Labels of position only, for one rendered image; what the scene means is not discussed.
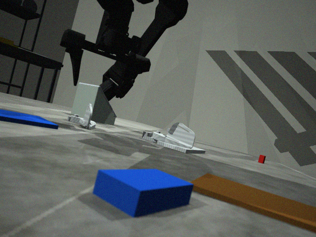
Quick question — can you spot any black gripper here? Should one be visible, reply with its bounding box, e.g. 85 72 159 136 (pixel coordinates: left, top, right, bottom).
60 15 151 98

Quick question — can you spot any small red block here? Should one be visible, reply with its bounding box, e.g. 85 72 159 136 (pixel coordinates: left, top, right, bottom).
258 155 266 163

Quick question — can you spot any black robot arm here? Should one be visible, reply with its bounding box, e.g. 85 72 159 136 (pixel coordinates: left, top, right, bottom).
97 0 188 101

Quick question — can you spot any orange flat bar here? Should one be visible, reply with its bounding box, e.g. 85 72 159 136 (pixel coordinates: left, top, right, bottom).
190 173 316 233

